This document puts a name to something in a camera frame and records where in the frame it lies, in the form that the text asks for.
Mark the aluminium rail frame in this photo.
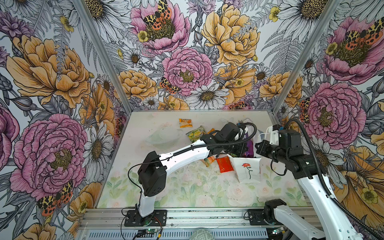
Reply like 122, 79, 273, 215
75, 207, 322, 240

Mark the red snack packet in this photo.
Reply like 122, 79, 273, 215
216, 156, 234, 173

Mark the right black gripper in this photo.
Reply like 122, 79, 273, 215
254, 139, 289, 164

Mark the green yellow candy bag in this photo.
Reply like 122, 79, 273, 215
186, 126, 206, 143

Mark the small orange cracker packet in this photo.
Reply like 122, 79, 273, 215
179, 119, 193, 128

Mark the orange snack bag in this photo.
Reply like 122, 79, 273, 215
201, 156, 216, 167

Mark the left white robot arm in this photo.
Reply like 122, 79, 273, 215
137, 123, 258, 218

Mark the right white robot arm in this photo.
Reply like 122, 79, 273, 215
255, 126, 363, 240

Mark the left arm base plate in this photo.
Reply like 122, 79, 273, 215
124, 210, 168, 227

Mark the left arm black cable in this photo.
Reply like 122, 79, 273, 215
119, 121, 258, 240

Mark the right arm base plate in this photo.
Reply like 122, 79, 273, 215
246, 209, 283, 226

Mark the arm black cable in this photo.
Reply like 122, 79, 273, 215
119, 121, 258, 240
283, 117, 384, 239

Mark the white floral paper bag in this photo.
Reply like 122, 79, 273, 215
229, 130, 268, 184

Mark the purple snack bag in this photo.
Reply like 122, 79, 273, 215
244, 140, 254, 158

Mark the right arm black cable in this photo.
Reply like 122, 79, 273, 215
283, 117, 384, 239

